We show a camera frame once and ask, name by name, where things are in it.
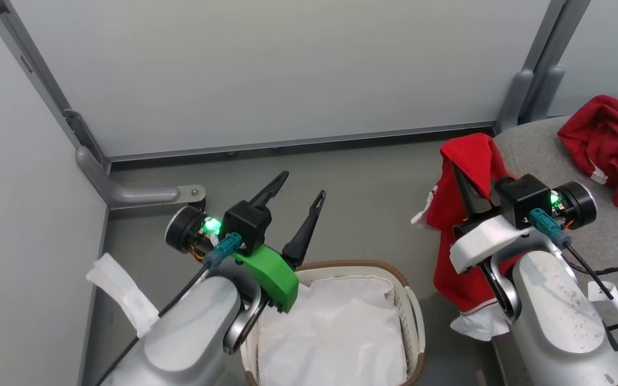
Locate red garment with white trim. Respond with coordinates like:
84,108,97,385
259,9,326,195
411,133,519,342
558,95,618,211

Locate white cable label tag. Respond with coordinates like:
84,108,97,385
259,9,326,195
588,280,618,317

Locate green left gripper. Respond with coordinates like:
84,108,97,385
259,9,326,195
165,171,326,313

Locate white tape strip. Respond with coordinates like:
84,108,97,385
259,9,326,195
86,253,160,338

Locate grey partition foot with plate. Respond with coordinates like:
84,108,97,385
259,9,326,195
77,146,207,210

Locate dark post connector bracket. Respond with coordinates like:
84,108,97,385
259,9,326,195
63,110,107,165

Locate grey partition bottom rail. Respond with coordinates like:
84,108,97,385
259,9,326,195
106,122,496,162

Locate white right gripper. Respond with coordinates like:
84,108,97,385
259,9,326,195
450,161,598,274

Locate white basket with wicker rim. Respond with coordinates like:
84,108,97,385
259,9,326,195
240,261,426,386

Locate grey rounded partition foot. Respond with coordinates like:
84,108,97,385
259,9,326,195
496,70,534,135
529,65,565,123

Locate white basket liner cloth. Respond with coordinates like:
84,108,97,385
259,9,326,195
258,276,409,386

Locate grey double partition post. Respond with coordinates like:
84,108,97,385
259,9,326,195
518,0,592,125

